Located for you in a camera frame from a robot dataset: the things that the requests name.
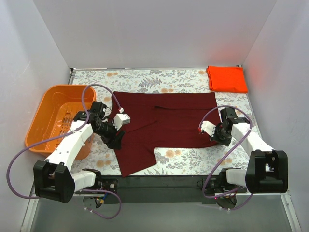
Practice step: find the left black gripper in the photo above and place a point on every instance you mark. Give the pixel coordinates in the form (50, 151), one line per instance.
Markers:
(115, 138)

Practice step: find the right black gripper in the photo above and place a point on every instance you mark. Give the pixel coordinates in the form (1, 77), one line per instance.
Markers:
(216, 137)

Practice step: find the maroon t shirt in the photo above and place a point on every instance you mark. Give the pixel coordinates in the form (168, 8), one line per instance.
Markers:
(168, 120)

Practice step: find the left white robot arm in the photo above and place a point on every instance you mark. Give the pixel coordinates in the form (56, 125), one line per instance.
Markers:
(53, 178)

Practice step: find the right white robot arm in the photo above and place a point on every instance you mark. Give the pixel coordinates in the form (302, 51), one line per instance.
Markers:
(267, 170)

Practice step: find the floral table mat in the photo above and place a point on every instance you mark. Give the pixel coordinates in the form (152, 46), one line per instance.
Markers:
(170, 161)

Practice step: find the folded orange t shirt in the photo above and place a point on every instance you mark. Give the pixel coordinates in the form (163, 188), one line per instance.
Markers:
(226, 79)

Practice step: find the orange plastic basket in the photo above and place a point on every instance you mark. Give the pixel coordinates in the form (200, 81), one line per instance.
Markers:
(54, 116)

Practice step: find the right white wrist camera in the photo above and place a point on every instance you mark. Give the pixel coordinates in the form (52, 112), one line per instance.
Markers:
(208, 128)

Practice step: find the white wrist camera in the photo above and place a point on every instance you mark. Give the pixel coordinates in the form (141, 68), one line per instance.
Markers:
(121, 119)
(208, 128)

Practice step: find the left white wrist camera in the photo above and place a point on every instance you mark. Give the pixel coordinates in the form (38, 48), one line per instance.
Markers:
(121, 119)

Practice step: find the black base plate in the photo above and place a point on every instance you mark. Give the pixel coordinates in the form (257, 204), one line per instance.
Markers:
(156, 188)

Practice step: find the aluminium frame rail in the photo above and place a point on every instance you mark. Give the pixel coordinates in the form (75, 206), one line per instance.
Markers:
(241, 213)

